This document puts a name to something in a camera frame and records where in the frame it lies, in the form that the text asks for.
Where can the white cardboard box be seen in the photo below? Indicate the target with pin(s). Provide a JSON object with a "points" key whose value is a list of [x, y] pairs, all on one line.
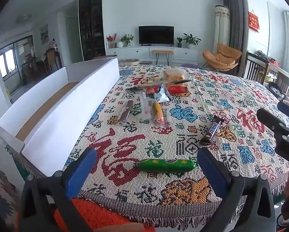
{"points": [[62, 125]]}

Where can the white door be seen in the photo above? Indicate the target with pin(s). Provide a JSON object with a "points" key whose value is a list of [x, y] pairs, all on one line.
{"points": [[74, 40]]}

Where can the wooden stool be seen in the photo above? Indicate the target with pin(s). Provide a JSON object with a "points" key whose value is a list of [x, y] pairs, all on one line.
{"points": [[162, 52]]}

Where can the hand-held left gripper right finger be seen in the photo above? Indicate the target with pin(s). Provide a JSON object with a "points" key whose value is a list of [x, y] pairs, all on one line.
{"points": [[212, 171]]}

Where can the green sausage stick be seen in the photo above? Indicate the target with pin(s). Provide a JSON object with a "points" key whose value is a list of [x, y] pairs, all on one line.
{"points": [[166, 166]]}

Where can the bagged sliced bread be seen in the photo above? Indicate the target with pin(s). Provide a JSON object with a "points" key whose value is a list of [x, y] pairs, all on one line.
{"points": [[174, 75]]}

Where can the green potted plant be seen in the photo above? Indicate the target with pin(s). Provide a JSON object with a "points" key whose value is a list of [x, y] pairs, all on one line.
{"points": [[127, 39]]}

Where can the covered standing air conditioner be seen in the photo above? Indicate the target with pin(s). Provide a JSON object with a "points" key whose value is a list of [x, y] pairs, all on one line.
{"points": [[222, 26]]}

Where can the red wall hanging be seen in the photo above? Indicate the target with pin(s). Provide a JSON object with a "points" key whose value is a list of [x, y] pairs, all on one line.
{"points": [[253, 21]]}

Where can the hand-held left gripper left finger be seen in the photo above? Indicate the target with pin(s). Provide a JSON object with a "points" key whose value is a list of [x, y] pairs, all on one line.
{"points": [[80, 171]]}

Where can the orange lounge chair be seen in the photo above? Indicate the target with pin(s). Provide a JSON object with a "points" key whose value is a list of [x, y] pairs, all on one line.
{"points": [[221, 56]]}

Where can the beige round cushion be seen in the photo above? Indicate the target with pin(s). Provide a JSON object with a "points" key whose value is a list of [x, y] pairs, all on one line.
{"points": [[130, 61]]}

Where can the dark glass cabinet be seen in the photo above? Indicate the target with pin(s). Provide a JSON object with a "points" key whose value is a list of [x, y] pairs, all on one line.
{"points": [[91, 26]]}

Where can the orange sausage packet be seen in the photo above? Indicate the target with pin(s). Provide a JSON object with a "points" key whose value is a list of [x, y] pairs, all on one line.
{"points": [[157, 112]]}

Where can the small dark-pot plant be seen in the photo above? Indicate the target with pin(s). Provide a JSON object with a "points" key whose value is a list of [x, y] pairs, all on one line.
{"points": [[179, 42]]}

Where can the red flower plant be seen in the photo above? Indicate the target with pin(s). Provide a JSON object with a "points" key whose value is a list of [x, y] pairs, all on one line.
{"points": [[111, 38]]}

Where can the dark wooden chair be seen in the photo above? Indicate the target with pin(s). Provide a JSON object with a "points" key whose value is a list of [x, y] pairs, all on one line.
{"points": [[255, 67]]}

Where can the glass balcony door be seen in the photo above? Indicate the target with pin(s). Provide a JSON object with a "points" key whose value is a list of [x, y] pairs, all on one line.
{"points": [[14, 58]]}

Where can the wooden dining chair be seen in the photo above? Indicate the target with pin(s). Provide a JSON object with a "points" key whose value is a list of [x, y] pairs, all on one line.
{"points": [[51, 60]]}

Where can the grey curtain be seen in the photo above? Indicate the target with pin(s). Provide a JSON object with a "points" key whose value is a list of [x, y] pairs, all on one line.
{"points": [[235, 17]]}

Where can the clear long snack packet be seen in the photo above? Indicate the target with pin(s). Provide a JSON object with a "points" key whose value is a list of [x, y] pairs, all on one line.
{"points": [[144, 106]]}

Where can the red snack packet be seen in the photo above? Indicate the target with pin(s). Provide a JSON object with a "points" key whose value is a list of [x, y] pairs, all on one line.
{"points": [[179, 91]]}

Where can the white television cabinet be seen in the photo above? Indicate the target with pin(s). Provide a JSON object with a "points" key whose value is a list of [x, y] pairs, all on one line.
{"points": [[130, 53]]}

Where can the brown chocolate bar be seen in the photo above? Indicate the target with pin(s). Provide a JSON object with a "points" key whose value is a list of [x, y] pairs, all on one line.
{"points": [[213, 129]]}

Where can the round ceiling lamp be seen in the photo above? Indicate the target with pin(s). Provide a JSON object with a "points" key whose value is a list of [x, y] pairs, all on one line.
{"points": [[23, 18]]}

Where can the orange fuzzy cloth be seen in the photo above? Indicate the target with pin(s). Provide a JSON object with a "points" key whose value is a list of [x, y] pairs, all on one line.
{"points": [[98, 212]]}

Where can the wall painting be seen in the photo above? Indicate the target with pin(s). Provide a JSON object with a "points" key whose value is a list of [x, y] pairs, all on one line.
{"points": [[44, 33]]}

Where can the cluttered side table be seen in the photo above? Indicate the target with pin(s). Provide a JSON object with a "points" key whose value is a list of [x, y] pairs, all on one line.
{"points": [[279, 77]]}

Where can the patterned floor rug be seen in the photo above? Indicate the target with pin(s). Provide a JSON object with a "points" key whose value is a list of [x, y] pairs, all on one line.
{"points": [[0, 193]]}

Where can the printed woven blanket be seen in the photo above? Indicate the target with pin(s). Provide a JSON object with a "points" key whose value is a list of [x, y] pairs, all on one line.
{"points": [[159, 198]]}

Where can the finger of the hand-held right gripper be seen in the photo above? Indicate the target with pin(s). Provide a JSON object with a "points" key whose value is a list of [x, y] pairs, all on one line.
{"points": [[272, 123], [288, 108]]}

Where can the black television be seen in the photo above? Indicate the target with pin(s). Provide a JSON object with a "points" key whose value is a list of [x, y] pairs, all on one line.
{"points": [[156, 35]]}

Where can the large white-pot plant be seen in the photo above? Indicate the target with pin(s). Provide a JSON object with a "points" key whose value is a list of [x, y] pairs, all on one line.
{"points": [[191, 40]]}

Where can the white round vase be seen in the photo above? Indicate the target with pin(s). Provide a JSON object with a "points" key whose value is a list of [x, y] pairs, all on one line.
{"points": [[120, 44]]}

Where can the blue white snack packet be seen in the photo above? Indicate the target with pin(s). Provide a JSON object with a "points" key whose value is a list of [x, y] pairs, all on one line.
{"points": [[162, 94]]}

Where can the brown stick snack packet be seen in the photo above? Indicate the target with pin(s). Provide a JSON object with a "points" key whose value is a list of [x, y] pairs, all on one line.
{"points": [[126, 112]]}

